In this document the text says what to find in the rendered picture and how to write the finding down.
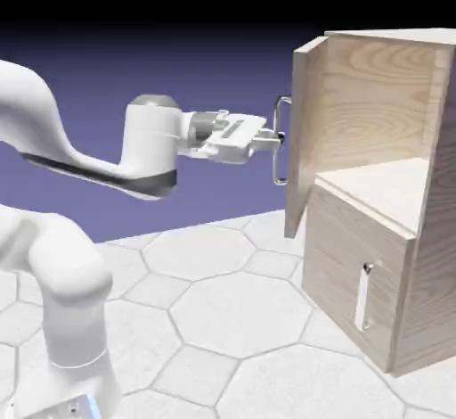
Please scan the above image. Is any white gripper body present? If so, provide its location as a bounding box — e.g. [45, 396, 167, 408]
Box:
[201, 112, 269, 166]

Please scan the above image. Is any curved silver door handle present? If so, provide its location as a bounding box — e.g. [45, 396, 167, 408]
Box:
[272, 94, 294, 186]

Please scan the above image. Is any light wood hinged door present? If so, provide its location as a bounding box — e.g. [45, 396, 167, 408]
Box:
[283, 36, 330, 240]

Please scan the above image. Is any light wood cabinet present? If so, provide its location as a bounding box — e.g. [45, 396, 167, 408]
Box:
[301, 28, 456, 377]

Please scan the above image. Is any light wood closed door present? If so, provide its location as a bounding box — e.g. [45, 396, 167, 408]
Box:
[301, 185, 417, 375]

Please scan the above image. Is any straight silver door handle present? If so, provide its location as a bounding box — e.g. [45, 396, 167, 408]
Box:
[354, 261, 375, 333]

